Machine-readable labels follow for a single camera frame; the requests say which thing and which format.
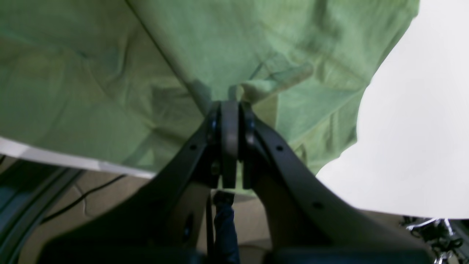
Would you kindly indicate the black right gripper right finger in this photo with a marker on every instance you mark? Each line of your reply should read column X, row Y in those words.
column 308, row 223

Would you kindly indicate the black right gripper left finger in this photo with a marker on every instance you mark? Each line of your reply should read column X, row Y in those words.
column 161, row 222

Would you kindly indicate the green t-shirt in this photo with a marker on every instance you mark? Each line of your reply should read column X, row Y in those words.
column 129, row 81

